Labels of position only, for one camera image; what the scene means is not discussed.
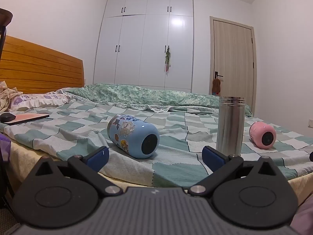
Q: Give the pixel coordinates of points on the wall socket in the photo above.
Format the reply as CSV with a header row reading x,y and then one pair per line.
x,y
310,123

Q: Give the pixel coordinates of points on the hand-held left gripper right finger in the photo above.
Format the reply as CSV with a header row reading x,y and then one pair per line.
x,y
213,159

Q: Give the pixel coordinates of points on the light wooden door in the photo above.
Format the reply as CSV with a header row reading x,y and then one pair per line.
x,y
232,56

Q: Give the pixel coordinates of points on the green checkered bed sheet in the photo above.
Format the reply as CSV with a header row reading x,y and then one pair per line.
x,y
171,137

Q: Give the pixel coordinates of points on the purple floral pillow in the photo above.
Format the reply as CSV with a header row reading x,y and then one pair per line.
x,y
36,100

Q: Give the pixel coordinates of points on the pink laptop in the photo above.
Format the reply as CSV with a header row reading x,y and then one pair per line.
x,y
27,118

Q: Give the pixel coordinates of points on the wooden headboard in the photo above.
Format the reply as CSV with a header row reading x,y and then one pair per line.
x,y
41,68

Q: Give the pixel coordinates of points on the white built-in wardrobe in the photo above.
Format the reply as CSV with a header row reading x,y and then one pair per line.
x,y
146,49

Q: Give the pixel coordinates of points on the black computer mouse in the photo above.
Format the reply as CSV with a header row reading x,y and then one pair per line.
x,y
7,117

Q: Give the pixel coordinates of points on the silver steel cup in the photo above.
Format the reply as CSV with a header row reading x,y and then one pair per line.
x,y
229,127

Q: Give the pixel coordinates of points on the purple bag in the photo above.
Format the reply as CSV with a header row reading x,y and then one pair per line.
x,y
4,149

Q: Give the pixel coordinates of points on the green floral quilt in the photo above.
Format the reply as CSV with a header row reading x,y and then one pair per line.
x,y
151,96

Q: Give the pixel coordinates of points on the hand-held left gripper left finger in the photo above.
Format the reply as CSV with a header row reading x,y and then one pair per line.
x,y
97,158

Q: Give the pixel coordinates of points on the pink cup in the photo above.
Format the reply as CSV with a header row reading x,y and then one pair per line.
x,y
262,134

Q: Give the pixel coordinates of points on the blue cartoon print cup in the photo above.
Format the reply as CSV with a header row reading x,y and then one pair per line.
x,y
132,134

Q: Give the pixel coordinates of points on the cream floral cloth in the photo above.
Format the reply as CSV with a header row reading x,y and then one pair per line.
x,y
6,95

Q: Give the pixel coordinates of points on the green hanging ornament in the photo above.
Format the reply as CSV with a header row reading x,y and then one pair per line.
x,y
167,56

